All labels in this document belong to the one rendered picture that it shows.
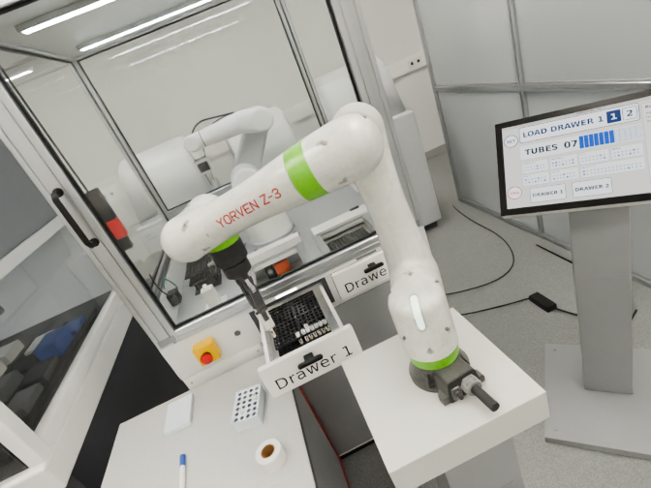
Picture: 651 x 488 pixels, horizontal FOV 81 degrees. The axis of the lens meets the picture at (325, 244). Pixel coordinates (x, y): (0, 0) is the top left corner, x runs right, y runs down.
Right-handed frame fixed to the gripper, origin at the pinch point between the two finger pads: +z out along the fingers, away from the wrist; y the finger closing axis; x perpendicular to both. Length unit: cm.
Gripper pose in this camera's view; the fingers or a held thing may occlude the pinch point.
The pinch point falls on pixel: (264, 318)
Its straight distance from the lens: 116.3
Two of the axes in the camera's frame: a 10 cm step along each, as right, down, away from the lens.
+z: 3.6, 8.4, 4.1
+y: 5.2, 1.8, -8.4
